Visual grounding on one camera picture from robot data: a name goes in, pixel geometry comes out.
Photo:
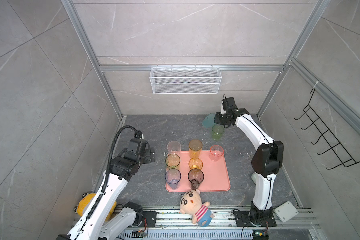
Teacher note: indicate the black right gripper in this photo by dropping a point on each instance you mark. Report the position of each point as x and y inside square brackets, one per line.
[217, 119]

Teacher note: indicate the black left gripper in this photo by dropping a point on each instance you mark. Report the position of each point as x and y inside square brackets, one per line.
[149, 155]

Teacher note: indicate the teal dimpled glass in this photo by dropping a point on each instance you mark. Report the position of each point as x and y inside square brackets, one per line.
[209, 121]

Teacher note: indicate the short pink glass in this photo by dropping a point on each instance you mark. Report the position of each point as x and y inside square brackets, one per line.
[216, 152]

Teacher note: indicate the tall yellow glass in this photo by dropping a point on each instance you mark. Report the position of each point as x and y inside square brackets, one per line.
[195, 148]

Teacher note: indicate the tall green glass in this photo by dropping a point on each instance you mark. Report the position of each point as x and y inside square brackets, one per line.
[173, 161]

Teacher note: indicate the tall blue glass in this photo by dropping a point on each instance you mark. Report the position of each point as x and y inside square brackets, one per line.
[173, 177]

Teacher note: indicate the clear glass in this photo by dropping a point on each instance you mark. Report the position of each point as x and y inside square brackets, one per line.
[174, 147]

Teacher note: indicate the short yellow glass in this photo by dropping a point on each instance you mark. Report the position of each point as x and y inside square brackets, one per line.
[195, 163]

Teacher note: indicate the pink plastic tray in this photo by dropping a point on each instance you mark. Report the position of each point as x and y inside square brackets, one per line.
[216, 177]

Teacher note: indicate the dark grey glass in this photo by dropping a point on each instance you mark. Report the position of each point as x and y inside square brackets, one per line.
[195, 177]

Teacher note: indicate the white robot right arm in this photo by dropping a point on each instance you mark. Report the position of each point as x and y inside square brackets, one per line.
[266, 162]

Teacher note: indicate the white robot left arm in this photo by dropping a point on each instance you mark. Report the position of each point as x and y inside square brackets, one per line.
[105, 201]

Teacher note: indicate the short green glass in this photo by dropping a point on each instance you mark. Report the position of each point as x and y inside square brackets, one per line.
[217, 132]

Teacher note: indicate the yellow plush toy red dress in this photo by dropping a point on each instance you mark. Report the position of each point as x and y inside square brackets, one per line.
[84, 203]

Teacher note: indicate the pale green box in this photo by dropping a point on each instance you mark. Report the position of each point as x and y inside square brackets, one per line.
[254, 177]

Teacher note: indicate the boy plush doll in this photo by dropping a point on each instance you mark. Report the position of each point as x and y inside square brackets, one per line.
[191, 204]

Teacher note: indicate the white square box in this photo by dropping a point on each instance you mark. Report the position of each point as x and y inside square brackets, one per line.
[286, 211]

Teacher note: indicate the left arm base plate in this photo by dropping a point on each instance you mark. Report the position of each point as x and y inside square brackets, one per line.
[147, 219]

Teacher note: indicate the white wire mesh basket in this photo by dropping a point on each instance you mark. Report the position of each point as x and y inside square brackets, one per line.
[185, 80]

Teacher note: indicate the aluminium rail at front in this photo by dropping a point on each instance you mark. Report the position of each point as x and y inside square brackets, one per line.
[170, 224]

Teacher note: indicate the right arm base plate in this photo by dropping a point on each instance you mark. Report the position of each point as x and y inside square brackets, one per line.
[243, 219]

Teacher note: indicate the black wire hook rack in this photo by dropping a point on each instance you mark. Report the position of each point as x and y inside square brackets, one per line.
[327, 136]

